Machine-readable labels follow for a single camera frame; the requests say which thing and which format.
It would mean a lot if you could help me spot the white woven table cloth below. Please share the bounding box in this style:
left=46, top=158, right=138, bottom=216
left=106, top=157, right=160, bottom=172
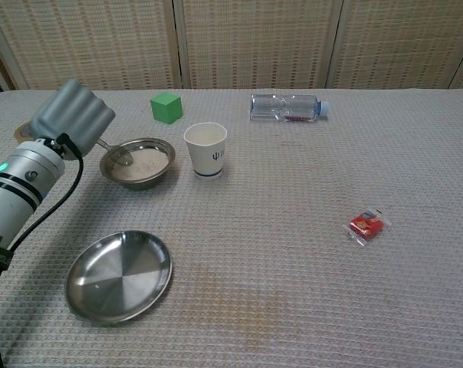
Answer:
left=0, top=88, right=463, bottom=368

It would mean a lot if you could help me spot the left robot hand grey black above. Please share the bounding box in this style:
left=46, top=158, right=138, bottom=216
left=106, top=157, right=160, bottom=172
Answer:
left=28, top=79, right=117, bottom=159

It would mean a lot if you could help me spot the flat steel plate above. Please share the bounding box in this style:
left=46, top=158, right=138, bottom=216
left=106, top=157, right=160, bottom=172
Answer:
left=64, top=230, right=174, bottom=327

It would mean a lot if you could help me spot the yellow packing tape roll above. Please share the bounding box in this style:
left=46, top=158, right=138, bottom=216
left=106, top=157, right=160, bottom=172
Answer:
left=13, top=121, right=35, bottom=145

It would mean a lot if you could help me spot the red snack packet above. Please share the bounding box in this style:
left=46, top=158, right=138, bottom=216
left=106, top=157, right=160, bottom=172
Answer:
left=342, top=206, right=392, bottom=248

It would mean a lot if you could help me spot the steel bowl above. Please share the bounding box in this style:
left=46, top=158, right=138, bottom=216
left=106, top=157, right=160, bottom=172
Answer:
left=99, top=137, right=176, bottom=192

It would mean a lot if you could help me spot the metal spoon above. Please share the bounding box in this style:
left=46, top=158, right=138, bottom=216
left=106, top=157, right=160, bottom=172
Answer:
left=97, top=138, right=134, bottom=167

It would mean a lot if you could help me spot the green cube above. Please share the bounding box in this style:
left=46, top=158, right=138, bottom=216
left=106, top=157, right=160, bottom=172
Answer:
left=149, top=91, right=184, bottom=125

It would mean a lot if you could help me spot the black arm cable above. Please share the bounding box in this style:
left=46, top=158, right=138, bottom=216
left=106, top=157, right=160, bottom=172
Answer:
left=0, top=132, right=84, bottom=368

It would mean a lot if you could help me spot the clear plastic water bottle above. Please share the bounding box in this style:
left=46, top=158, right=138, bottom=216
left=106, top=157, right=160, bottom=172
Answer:
left=249, top=94, right=330, bottom=124

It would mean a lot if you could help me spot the bamboo folding screen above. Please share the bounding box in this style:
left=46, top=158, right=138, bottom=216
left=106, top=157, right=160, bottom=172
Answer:
left=0, top=0, right=463, bottom=92

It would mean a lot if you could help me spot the white paper cup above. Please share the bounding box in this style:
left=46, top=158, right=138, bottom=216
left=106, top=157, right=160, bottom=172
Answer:
left=183, top=121, right=228, bottom=182

